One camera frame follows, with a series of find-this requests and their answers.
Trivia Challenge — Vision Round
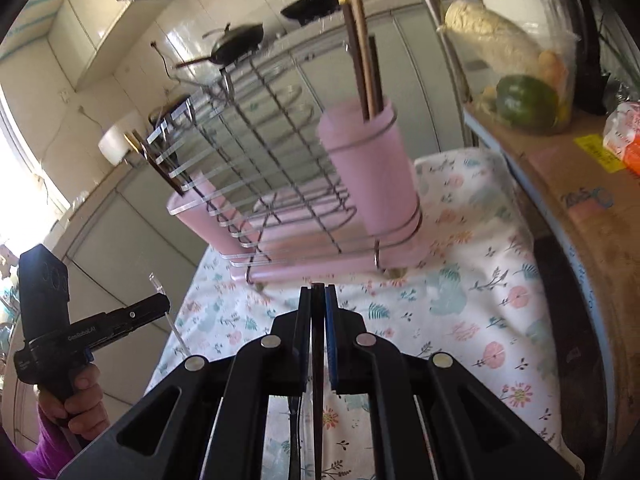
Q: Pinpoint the pink plastic drip tray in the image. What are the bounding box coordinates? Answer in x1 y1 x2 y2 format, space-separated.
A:
230 240 401 286

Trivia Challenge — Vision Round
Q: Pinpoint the black blender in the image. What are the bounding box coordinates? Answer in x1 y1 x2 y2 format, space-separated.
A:
532 0 611 116

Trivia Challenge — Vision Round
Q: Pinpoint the floral printed tablecloth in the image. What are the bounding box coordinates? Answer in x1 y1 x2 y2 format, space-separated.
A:
145 147 561 480

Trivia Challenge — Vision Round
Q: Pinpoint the orange snack packet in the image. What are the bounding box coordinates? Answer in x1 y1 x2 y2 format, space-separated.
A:
602 100 640 176

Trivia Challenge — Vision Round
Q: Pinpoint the yellow sticker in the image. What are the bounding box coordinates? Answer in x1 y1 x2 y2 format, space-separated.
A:
574 134 628 173

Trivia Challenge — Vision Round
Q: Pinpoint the light brown wooden chopstick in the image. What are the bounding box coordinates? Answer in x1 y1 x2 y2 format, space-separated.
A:
350 0 379 117

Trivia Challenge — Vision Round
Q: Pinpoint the black plastic spoon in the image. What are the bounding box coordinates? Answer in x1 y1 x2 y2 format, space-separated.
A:
286 394 303 480

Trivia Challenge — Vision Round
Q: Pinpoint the white rice cooker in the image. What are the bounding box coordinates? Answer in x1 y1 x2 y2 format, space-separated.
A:
97 112 146 166

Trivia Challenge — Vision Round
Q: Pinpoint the green bell pepper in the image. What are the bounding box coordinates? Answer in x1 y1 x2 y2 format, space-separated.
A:
495 75 560 128

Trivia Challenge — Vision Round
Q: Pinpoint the clear bag of vegetables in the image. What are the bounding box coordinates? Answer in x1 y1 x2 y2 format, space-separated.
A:
440 0 583 136

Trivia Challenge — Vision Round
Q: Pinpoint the black wok with glass lid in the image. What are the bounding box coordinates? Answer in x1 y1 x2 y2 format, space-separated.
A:
172 22 266 71

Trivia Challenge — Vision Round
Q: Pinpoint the metal wire utensil rack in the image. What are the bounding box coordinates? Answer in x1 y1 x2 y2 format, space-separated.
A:
145 50 426 291

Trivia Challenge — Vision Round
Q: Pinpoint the person's left hand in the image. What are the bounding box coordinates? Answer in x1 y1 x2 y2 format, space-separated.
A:
37 360 111 434

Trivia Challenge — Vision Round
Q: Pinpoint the dark chopstick gold band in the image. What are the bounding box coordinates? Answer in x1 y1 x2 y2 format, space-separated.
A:
333 0 372 122
124 129 187 196

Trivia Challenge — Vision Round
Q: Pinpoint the person's left forearm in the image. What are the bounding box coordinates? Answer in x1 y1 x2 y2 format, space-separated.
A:
0 412 83 480

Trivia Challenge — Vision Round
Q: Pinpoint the cardboard box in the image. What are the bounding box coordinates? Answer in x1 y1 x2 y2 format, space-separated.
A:
500 125 640 461

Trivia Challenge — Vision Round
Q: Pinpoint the clear plastic utensil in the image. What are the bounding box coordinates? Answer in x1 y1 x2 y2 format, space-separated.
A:
148 272 188 356

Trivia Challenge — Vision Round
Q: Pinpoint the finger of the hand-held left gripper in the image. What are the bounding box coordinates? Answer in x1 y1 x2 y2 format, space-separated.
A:
92 293 172 349

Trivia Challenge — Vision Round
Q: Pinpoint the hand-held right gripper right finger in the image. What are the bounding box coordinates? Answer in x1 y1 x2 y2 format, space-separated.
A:
324 284 586 480

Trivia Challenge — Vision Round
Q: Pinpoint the dark brown chopstick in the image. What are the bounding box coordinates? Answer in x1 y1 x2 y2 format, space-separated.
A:
367 34 386 113
310 282 326 480

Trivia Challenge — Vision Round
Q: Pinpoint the pink plastic utensil cup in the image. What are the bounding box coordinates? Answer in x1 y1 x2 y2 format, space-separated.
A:
166 170 261 261
316 99 425 257

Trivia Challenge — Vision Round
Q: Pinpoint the wall cabinet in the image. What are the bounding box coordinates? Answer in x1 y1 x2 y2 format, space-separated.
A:
47 0 161 93

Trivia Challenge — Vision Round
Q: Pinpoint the kitchen window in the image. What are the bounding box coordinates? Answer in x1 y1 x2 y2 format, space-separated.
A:
0 85 66 241

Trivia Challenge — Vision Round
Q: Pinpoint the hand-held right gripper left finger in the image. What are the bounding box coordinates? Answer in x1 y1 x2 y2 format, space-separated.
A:
55 285 313 480

